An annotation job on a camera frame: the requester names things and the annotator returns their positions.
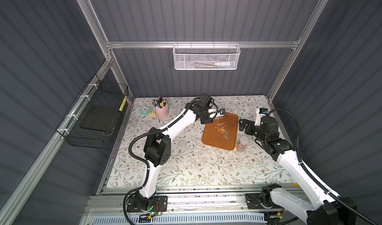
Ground white marker in basket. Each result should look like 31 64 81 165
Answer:
214 61 235 68

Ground black wire wall basket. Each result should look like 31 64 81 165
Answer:
56 76 129 149

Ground pink pen cup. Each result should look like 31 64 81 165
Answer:
154 105 169 120

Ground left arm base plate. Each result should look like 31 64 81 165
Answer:
126 195 168 213

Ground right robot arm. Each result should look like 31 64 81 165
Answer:
239 114 357 225

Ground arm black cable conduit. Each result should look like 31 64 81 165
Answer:
267 108 380 225
122 96 218 225

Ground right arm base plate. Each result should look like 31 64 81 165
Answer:
245 193 284 211

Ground small green alarm clock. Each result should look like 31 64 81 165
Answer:
139 106 151 116

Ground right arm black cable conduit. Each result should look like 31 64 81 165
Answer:
267 108 380 225

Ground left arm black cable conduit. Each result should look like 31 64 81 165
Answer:
122 96 218 225

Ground round patterned jar lid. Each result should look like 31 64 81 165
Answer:
179 139 188 148

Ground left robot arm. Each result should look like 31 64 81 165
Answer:
128 93 225 210

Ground pens in pink cup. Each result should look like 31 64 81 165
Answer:
152 97 167 109

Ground white mesh wall basket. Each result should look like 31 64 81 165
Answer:
172 43 241 70

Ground brown wooden tray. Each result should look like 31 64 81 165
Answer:
202 113 239 150

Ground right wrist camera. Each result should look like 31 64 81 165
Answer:
255 108 268 126

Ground pile of lollipop candies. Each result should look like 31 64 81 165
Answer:
215 122 229 139

